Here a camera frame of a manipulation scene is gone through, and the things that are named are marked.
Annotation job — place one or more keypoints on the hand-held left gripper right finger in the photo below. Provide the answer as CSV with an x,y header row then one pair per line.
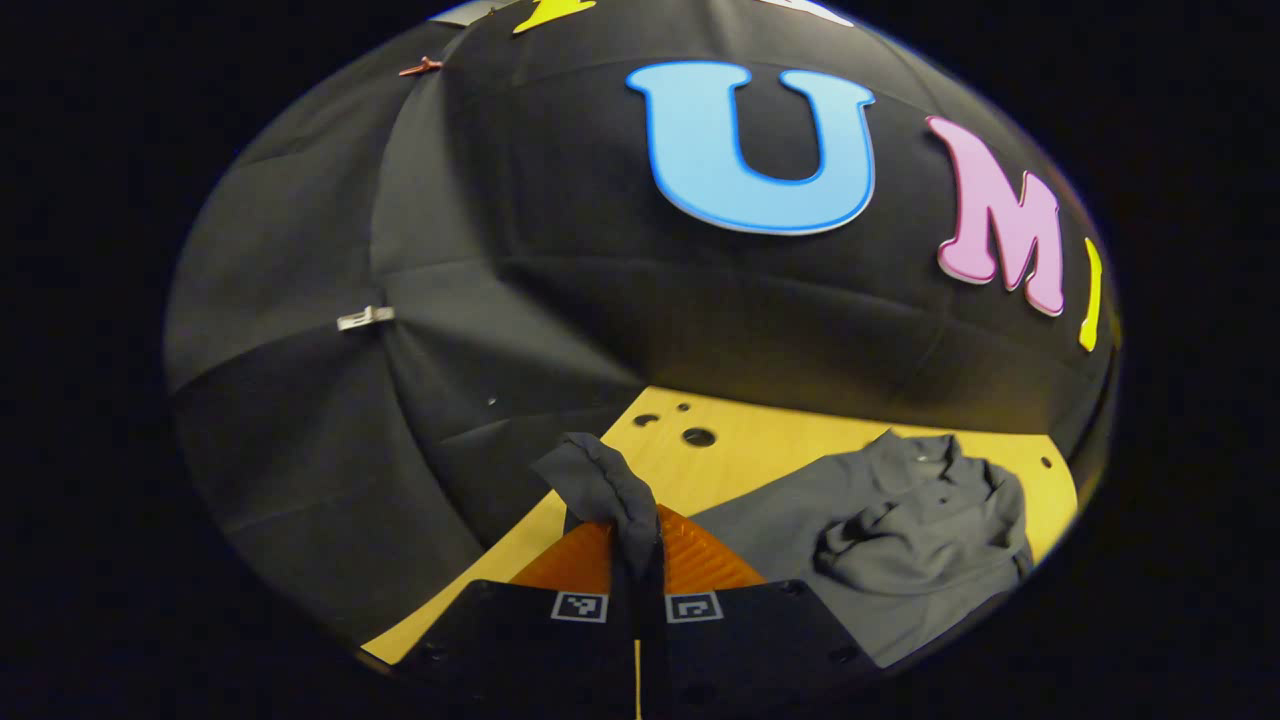
x,y
750,640

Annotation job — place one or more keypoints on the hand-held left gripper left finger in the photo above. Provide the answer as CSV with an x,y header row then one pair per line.
x,y
520,640

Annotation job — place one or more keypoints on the grey long-sleeved shirt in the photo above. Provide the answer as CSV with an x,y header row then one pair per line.
x,y
900,540

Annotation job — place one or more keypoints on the black backdrop cloth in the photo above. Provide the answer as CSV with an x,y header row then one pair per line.
x,y
600,300

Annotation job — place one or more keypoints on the silver clip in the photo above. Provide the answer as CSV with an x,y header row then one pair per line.
x,y
365,318

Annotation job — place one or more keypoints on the copper clip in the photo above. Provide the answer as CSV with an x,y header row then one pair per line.
x,y
420,67

